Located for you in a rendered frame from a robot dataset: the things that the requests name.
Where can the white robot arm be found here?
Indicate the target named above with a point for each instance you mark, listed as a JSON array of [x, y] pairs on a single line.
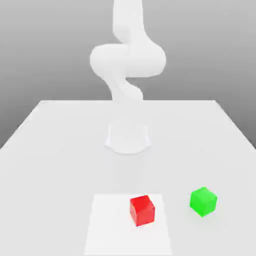
[[128, 60]]

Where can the small red cube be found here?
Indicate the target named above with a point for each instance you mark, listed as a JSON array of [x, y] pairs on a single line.
[[142, 211]]

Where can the small green cube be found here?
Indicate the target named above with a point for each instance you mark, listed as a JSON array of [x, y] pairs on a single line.
[[203, 202]]

